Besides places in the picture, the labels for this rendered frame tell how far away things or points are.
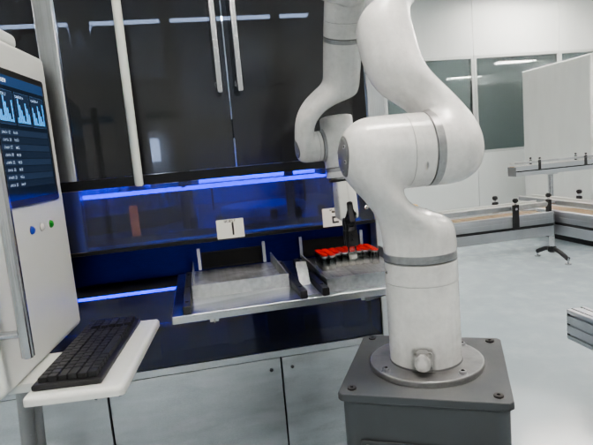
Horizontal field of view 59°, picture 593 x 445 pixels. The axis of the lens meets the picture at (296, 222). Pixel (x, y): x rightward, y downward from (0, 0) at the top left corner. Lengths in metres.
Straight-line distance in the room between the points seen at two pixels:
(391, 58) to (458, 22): 6.33
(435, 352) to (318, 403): 1.02
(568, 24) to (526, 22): 0.61
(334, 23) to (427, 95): 0.39
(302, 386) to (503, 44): 6.22
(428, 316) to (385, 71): 0.40
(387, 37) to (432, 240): 0.34
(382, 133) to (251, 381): 1.16
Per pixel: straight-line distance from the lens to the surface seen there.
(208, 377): 1.77
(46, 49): 1.71
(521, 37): 7.64
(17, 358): 1.28
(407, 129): 0.82
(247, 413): 1.83
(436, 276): 0.85
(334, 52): 1.23
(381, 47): 0.92
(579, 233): 2.12
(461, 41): 7.21
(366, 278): 1.36
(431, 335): 0.87
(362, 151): 0.80
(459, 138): 0.84
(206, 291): 1.41
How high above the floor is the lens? 1.24
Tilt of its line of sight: 8 degrees down
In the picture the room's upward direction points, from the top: 5 degrees counter-clockwise
